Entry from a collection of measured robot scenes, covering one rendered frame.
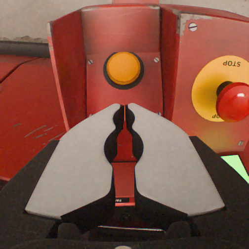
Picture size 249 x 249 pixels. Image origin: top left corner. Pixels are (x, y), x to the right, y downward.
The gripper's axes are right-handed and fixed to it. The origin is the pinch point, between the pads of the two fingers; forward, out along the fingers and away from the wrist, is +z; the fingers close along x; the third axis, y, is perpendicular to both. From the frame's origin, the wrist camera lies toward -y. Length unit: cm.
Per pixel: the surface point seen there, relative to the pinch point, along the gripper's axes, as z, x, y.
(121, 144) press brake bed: 22.0, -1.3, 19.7
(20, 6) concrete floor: 83, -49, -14
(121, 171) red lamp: 4.5, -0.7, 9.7
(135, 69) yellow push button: 11.1, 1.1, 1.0
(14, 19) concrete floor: 83, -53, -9
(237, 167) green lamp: 3.8, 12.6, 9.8
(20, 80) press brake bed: 42, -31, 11
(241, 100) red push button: 2.9, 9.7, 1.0
